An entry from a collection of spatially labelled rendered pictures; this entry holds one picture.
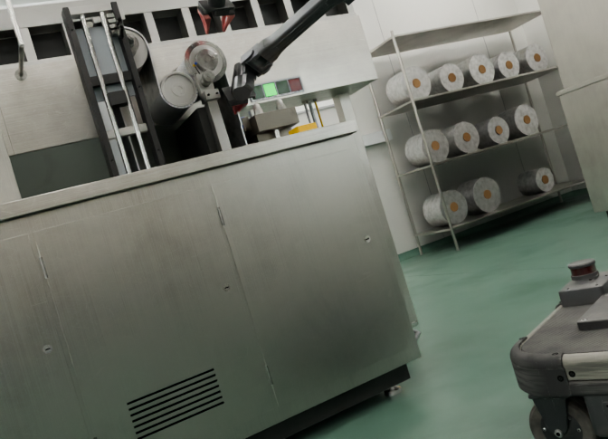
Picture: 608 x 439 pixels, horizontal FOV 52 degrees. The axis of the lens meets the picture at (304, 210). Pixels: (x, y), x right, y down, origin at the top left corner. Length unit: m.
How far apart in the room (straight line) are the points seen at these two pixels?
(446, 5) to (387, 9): 0.70
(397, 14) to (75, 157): 4.30
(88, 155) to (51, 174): 0.14
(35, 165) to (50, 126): 0.15
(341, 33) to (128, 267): 1.57
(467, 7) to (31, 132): 5.08
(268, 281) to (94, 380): 0.54
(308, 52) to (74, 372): 1.65
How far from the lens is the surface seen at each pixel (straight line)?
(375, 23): 6.00
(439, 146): 5.38
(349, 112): 2.96
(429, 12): 6.39
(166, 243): 1.77
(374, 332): 2.01
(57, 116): 2.41
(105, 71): 2.02
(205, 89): 2.14
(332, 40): 2.84
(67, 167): 2.37
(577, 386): 1.37
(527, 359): 1.40
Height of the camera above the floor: 0.66
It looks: level
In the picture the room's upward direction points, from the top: 17 degrees counter-clockwise
